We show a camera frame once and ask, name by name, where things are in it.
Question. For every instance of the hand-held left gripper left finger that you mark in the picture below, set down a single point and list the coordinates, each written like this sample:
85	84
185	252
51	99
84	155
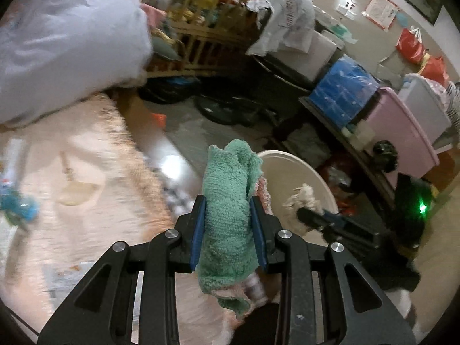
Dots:
198	233

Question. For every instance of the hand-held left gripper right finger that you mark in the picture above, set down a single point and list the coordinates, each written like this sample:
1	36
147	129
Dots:
259	233

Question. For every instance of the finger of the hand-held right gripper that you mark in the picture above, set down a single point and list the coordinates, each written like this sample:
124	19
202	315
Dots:
334	217
314	221

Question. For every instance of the white tissue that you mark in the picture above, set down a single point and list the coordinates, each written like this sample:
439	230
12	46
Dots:
298	199

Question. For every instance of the green fluffy towel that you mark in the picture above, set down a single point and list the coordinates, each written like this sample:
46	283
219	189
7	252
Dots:
226	205

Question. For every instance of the round white bin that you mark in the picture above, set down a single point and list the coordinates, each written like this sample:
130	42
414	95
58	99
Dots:
287	172

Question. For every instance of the red packaging pile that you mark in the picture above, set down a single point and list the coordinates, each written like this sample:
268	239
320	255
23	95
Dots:
337	179

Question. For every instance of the small black crumpled bag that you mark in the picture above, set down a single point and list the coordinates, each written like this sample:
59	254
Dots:
384	154

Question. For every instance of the dark wooden bench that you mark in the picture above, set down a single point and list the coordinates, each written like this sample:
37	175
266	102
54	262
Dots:
363	158

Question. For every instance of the grey cloth bundle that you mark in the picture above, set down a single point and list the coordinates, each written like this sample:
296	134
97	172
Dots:
309	143

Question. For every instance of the small white containers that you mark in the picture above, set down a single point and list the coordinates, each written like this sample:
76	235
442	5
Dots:
359	134

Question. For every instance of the pink storage box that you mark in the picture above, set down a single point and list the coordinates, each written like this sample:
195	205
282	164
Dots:
399	129

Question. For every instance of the beige fluffy blanket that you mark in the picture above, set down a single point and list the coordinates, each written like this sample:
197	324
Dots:
104	222

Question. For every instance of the white storage box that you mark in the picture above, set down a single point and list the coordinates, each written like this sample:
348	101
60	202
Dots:
426	104

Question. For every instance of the orange-red floor bag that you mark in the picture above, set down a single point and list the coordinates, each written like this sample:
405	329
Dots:
159	119

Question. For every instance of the striped cloth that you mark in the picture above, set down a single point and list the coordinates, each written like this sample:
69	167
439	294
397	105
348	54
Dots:
454	104

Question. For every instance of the black fan base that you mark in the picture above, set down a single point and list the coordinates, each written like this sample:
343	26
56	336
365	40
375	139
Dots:
230	109

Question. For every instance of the blue drawer box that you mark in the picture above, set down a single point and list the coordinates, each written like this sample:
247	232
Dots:
341	90

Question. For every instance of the pale plastic scrap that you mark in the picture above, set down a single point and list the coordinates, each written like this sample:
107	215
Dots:
77	190

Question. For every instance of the black bag under crib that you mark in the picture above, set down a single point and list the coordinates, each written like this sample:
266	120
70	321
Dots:
169	90

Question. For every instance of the red plastic bag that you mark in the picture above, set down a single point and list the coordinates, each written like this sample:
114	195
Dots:
435	70
409	46

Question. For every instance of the grey storage box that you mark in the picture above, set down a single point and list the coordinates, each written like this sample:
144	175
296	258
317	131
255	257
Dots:
316	55

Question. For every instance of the blue crumpled wrapper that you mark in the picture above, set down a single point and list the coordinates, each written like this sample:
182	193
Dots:
18	205

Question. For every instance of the teal cloth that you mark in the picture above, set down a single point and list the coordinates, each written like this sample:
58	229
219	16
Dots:
341	30

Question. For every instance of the grey-green cushion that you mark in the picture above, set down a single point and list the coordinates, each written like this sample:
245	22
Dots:
165	48

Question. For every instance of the wooden crib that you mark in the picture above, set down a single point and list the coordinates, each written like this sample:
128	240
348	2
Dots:
201	39

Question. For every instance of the crumpled grey plastic bag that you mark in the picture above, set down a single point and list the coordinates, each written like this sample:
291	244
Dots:
287	18

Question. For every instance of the pink cloth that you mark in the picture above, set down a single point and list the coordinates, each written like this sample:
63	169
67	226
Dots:
152	16

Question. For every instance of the white pillow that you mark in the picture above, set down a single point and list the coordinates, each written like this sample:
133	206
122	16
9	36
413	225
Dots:
68	39

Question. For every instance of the white wall socket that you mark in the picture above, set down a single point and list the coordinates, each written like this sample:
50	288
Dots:
345	10

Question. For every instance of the pink-bordered wall poster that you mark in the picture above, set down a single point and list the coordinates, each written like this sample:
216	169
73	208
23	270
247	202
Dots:
381	10

